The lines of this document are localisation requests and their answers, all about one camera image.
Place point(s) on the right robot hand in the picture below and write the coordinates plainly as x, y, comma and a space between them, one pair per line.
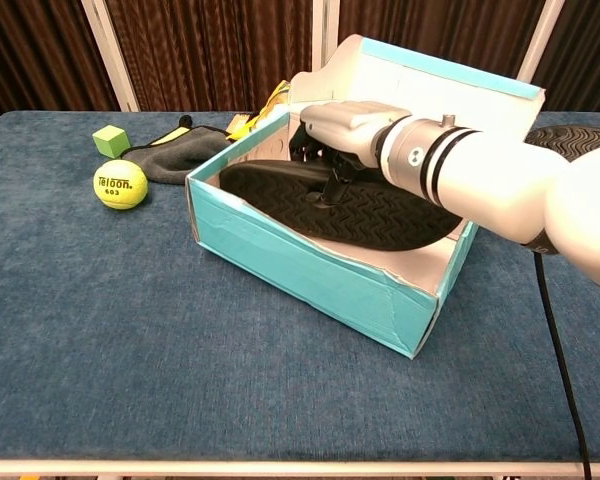
350, 130

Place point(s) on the black rubber slipper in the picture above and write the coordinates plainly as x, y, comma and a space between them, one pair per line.
580, 140
380, 220

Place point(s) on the light blue shoe box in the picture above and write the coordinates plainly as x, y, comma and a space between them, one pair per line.
305, 270

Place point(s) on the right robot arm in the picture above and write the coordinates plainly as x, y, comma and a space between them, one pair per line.
505, 185

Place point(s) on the yellow snack bag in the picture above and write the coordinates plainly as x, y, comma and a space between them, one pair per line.
276, 97

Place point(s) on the small orange packet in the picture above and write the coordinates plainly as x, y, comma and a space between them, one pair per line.
239, 122

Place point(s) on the brown pleated curtain panel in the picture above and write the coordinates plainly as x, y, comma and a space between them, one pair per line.
430, 20
205, 50
590, 50
30, 50

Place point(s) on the grey and yellow cloth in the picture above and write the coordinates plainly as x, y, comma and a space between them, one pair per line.
180, 157

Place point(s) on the yellow tennis ball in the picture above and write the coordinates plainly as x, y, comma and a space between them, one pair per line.
121, 185

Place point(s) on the green foam cube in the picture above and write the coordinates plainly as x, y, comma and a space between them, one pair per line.
111, 141

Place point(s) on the blue table cloth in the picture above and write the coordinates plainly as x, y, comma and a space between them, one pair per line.
130, 325

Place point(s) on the white screen frame post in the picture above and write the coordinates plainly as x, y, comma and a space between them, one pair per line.
107, 50
326, 25
545, 30

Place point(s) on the white table frame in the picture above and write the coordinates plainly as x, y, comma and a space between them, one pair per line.
300, 469

